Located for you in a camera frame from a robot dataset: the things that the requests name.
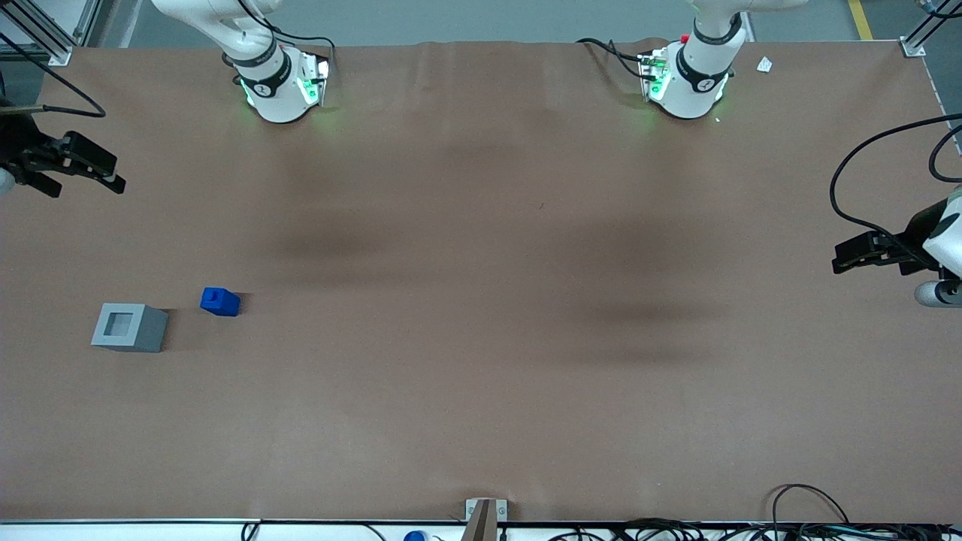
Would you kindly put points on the left wrist grey camera box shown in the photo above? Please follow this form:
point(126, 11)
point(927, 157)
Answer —
point(936, 294)

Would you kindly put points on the small blue round cap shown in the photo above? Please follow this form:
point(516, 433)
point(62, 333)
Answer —
point(414, 536)

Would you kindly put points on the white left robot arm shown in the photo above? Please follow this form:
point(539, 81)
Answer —
point(691, 94)

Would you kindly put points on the paper table cover sheet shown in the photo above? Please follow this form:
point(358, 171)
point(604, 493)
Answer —
point(481, 300)

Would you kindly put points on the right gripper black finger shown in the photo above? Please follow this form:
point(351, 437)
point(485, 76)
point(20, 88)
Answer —
point(92, 154)
point(101, 181)

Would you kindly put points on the aluminium frame extrusion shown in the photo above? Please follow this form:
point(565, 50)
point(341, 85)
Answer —
point(60, 54)
point(913, 46)

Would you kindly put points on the gray square socket base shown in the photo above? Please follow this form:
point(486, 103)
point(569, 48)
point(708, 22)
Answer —
point(139, 334)

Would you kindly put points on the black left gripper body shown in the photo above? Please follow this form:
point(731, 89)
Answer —
point(912, 242)

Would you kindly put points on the blue plastic block part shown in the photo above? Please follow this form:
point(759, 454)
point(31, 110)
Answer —
point(220, 302)

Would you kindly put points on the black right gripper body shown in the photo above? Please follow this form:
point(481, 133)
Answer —
point(21, 145)

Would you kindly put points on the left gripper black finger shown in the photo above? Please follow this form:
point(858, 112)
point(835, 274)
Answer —
point(868, 244)
point(864, 264)

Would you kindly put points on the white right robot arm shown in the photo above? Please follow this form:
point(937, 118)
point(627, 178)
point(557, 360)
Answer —
point(282, 98)

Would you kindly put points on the small white paper scrap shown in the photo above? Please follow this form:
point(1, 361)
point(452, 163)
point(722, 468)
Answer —
point(764, 64)

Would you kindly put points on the metal bracket with post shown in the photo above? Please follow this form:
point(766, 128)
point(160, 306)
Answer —
point(485, 518)

